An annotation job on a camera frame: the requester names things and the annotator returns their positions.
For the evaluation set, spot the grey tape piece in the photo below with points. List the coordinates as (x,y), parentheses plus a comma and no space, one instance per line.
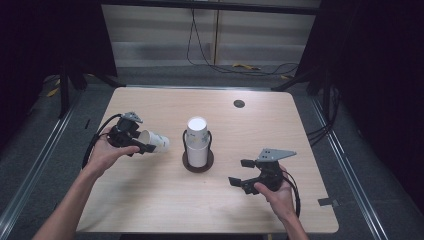
(328,202)

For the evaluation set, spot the dark curtain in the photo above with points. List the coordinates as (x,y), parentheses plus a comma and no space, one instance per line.
(40,40)
(376,66)

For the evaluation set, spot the person's left hand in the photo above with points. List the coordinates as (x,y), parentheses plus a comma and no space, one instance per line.
(103,156)

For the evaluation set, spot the yellow floor tape strip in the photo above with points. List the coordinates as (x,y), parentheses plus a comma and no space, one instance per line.
(52,92)
(246,66)
(285,77)

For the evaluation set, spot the black metal stand leg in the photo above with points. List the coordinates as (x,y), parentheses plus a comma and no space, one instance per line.
(290,82)

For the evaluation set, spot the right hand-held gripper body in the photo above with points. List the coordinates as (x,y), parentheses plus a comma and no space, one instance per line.
(268,173)

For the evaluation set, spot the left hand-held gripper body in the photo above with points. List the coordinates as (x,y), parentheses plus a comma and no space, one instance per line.
(121,135)

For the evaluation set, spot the dark round table grommet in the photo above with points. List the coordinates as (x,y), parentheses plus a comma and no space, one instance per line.
(239,103)

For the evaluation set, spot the black overhead bar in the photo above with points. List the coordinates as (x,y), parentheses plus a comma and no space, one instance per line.
(213,6)

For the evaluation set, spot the white printed paper cup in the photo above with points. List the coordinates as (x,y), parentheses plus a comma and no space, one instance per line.
(156,141)
(196,129)

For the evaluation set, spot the black metal stand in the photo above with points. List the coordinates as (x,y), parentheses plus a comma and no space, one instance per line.
(64,96)

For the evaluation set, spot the person's right hand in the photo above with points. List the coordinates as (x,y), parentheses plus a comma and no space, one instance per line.
(281,200)

